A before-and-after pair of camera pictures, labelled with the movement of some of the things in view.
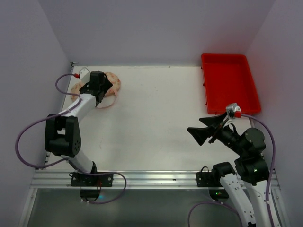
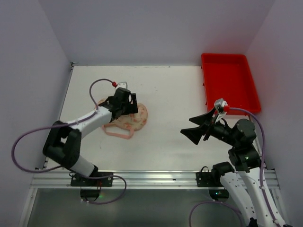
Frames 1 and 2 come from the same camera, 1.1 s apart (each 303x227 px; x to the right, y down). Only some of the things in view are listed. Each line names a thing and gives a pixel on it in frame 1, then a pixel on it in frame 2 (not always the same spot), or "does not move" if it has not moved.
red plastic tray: (227, 79) does not move
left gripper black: (102, 88) → (133, 103)
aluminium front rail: (135, 178) does not move
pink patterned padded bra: (113, 80) → (132, 122)
